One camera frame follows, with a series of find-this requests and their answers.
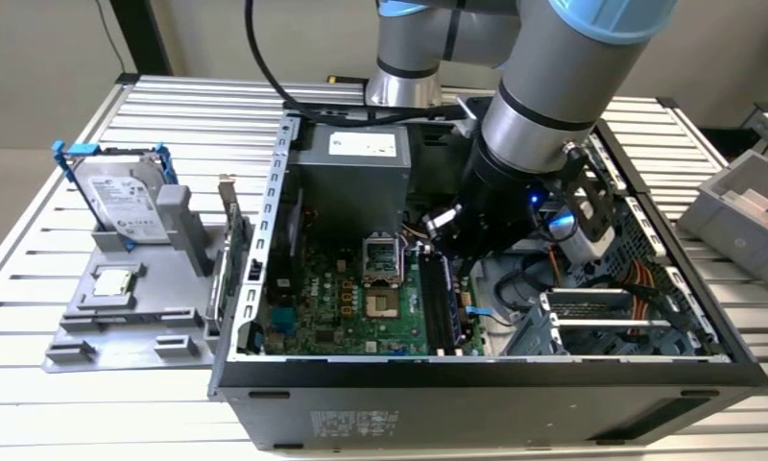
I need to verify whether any blue RAM stick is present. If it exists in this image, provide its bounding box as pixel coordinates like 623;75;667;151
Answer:
438;254;469;352

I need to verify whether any black RAM slot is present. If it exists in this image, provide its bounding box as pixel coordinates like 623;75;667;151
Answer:
418;244;448;357

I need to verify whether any metal socket cover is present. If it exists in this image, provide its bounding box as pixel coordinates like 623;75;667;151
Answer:
361;231;402;285

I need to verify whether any grey power supply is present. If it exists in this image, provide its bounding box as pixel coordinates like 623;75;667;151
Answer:
286;122;414;241

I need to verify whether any grey metal disk bay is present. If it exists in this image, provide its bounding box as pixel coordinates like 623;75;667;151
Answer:
501;286;677;357

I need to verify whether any CPU socket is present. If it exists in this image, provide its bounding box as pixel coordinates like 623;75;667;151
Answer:
362;285;402;322

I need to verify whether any green motherboard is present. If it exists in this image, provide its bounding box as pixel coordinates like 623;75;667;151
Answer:
265;230;488;357

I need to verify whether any grey plastic bin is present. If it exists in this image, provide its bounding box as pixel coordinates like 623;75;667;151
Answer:
676;149;768;292

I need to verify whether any white block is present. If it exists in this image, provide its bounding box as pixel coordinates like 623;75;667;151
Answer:
720;187;768;217

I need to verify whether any green graphics card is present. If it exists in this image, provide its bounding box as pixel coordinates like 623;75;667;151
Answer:
208;173;254;337

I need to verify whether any black open PC case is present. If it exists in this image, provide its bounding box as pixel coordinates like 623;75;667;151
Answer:
205;99;768;452

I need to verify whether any grey parts rack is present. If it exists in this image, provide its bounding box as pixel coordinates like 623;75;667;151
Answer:
41;185;258;375

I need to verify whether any silver hard disk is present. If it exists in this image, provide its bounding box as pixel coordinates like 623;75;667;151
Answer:
75;153;173;244

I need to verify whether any silver CPU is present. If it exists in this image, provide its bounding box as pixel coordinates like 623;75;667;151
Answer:
93;270;135;297

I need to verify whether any blue disk carrier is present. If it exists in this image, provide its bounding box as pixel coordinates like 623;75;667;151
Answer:
49;139;178;254

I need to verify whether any black looped wire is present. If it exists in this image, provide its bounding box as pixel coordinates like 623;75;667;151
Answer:
493;254;552;328

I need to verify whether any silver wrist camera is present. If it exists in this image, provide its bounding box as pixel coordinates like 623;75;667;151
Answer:
546;210;616;263

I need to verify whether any orange wire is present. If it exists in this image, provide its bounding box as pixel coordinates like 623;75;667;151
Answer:
546;247;564;289

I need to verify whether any black camera cable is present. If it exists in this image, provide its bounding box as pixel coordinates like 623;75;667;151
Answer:
242;0;465;124

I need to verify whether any red yellow wire bundle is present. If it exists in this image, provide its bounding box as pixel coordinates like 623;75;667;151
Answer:
620;261;657;337

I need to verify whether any black metal frame post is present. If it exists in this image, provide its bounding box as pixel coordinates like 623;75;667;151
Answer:
107;0;174;78

